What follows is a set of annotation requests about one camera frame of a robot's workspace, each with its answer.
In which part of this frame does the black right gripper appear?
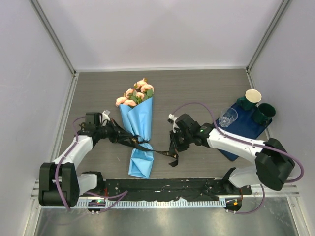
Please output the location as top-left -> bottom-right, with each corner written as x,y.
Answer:
169,129 -> 193,154

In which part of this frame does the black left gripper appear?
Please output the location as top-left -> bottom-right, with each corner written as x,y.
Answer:
96,118 -> 132,144

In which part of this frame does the black printed ribbon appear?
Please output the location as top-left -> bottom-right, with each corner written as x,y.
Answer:
115,125 -> 180,168

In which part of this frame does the large blue wrapping paper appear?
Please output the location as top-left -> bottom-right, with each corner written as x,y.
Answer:
119,98 -> 154,179

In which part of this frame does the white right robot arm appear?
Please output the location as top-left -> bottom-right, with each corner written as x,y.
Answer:
168,114 -> 295,194

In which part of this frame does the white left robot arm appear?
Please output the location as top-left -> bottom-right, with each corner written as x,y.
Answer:
38,110 -> 133,209

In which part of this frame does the clear plastic cup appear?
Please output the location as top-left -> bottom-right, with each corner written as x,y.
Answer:
218,107 -> 238,128

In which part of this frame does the dark green mug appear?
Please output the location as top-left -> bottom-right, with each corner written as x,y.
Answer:
236,96 -> 257,111
252,103 -> 276,127

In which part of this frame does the beige paper cup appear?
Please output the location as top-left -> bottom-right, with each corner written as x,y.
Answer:
245,89 -> 262,104

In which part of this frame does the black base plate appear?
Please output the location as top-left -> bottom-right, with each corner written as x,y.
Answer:
101,178 -> 252,200

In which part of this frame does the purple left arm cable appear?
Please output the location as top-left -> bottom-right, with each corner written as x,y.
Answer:
54,116 -> 128,213

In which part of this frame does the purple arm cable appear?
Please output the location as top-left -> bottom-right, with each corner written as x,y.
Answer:
54,116 -> 128,213
172,102 -> 305,216

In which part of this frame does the slotted cable duct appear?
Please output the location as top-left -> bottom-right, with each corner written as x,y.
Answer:
72,198 -> 226,209

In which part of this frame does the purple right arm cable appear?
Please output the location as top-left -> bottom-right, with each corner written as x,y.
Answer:
172,102 -> 305,216

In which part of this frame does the aluminium frame rail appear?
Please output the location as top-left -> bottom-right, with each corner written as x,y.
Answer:
31,176 -> 301,199

